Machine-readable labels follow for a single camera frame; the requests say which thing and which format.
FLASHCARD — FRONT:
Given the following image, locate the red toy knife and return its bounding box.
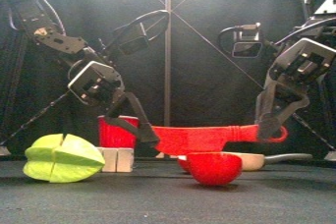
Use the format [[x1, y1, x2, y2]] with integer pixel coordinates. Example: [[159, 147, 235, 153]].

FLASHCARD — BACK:
[[149, 123, 291, 157]]

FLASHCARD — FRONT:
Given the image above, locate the white plate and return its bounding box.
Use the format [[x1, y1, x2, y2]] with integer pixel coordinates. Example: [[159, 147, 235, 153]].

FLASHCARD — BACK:
[[96, 114, 140, 149]]

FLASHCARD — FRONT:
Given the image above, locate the white toy block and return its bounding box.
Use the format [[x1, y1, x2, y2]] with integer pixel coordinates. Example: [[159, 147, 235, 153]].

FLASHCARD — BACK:
[[96, 146, 135, 174]]

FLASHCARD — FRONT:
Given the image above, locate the green sliced toy vegetable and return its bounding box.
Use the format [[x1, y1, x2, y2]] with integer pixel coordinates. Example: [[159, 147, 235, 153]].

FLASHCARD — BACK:
[[23, 133, 108, 184]]

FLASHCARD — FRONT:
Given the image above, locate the pale yellow object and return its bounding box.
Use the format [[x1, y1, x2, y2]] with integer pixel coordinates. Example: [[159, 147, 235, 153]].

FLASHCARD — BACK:
[[187, 151, 244, 187]]

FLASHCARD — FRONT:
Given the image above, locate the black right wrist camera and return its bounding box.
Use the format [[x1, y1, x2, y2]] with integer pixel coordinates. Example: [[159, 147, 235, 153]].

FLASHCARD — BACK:
[[229, 22, 265, 60]]

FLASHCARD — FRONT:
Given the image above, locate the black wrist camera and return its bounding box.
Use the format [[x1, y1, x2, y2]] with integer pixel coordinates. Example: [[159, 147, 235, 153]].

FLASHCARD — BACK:
[[112, 21, 152, 57], [229, 22, 265, 60]]

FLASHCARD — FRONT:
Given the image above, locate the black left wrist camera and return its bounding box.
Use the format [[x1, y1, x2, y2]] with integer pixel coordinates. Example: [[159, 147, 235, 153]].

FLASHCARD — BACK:
[[112, 21, 152, 57]]

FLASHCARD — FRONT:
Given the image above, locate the vertical metal frame pole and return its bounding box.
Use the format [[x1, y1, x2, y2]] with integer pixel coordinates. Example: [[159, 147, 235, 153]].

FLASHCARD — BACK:
[[163, 0, 173, 128]]

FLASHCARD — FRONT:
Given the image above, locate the silver frame corner bracket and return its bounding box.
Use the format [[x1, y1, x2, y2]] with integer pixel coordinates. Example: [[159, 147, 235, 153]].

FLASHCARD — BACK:
[[0, 144, 12, 157], [323, 150, 336, 162]]

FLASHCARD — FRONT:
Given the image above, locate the black right camera cable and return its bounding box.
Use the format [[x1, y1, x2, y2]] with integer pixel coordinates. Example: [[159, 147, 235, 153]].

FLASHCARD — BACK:
[[216, 25, 241, 56]]

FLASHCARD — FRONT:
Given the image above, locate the black camera cable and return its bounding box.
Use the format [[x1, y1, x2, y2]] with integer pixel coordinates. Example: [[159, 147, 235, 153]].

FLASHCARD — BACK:
[[104, 9, 172, 54], [216, 25, 241, 56]]

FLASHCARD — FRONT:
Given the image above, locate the black left camera cable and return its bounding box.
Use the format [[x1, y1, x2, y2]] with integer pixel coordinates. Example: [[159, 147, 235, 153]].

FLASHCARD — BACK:
[[104, 9, 172, 54]]

